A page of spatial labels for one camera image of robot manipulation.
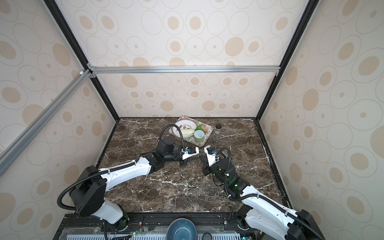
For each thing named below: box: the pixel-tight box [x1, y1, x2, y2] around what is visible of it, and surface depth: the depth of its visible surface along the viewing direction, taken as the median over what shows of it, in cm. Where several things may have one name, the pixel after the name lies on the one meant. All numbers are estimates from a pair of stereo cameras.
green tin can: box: [193, 129, 205, 144], surface depth 105 cm
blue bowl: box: [166, 218, 198, 240], surface depth 71 cm
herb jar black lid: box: [214, 123, 222, 135], surface depth 105 cm
